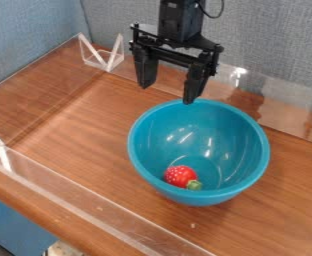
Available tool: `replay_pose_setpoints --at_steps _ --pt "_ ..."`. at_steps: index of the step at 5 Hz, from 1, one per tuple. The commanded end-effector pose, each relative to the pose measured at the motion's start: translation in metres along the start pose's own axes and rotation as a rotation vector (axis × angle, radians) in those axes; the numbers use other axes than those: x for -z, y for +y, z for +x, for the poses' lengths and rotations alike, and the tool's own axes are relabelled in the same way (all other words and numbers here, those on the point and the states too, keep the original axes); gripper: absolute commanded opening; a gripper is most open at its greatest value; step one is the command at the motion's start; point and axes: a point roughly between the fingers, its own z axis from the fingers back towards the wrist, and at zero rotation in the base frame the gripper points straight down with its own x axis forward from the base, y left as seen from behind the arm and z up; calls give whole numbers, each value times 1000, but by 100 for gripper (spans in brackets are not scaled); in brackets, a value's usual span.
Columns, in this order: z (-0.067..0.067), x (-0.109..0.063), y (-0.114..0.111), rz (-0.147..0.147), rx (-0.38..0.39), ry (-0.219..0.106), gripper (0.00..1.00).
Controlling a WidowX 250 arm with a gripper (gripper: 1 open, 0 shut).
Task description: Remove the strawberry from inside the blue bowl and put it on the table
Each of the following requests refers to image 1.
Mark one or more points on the blue plastic bowl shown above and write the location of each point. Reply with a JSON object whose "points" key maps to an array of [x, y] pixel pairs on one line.
{"points": [[209, 136]]}

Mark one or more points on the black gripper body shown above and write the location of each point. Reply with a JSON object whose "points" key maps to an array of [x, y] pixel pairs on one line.
{"points": [[175, 39]]}

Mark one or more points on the clear acrylic corner bracket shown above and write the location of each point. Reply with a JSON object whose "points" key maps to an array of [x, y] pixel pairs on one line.
{"points": [[103, 59]]}

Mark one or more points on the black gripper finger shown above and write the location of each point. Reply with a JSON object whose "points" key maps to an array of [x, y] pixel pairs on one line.
{"points": [[146, 66], [198, 75]]}

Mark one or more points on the red toy strawberry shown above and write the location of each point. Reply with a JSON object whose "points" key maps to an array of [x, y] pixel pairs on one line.
{"points": [[183, 177]]}

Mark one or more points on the clear acrylic front barrier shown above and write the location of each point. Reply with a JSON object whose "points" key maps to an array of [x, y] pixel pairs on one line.
{"points": [[26, 180]]}

